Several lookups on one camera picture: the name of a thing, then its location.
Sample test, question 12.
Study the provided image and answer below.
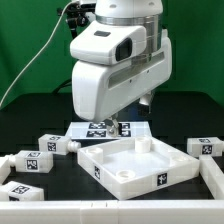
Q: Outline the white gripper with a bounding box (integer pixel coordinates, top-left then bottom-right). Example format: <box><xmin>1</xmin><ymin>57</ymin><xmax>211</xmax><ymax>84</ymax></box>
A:
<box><xmin>72</xmin><ymin>37</ymin><xmax>172</xmax><ymax>137</ymax></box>

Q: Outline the white square tabletop tray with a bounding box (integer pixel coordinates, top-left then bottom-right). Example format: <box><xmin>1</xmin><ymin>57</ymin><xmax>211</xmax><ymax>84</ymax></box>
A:
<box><xmin>77</xmin><ymin>136</ymin><xmax>199</xmax><ymax>200</ymax></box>

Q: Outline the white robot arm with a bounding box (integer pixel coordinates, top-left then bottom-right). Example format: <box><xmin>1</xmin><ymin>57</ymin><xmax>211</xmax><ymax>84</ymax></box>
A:
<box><xmin>70</xmin><ymin>0</ymin><xmax>172</xmax><ymax>137</ymax></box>

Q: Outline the white marker plate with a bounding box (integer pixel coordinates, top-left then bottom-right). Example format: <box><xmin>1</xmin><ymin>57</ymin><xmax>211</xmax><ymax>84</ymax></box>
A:
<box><xmin>66</xmin><ymin>121</ymin><xmax>151</xmax><ymax>140</ymax></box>

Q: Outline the white obstacle fence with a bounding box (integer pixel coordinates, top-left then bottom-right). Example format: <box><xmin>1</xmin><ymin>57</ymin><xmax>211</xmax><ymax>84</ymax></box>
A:
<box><xmin>0</xmin><ymin>155</ymin><xmax>224</xmax><ymax>224</ymax></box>

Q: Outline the black cable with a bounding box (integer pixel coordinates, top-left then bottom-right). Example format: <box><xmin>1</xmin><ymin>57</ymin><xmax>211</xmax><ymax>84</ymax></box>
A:
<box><xmin>51</xmin><ymin>78</ymin><xmax>73</xmax><ymax>94</ymax></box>

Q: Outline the black camera stand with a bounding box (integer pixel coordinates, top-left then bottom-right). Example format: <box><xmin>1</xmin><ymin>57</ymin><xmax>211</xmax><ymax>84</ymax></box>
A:
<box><xmin>57</xmin><ymin>0</ymin><xmax>96</xmax><ymax>38</ymax></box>

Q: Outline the white cable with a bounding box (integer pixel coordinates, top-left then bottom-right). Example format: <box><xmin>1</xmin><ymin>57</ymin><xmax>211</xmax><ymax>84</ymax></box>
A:
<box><xmin>0</xmin><ymin>0</ymin><xmax>78</xmax><ymax>109</ymax></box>

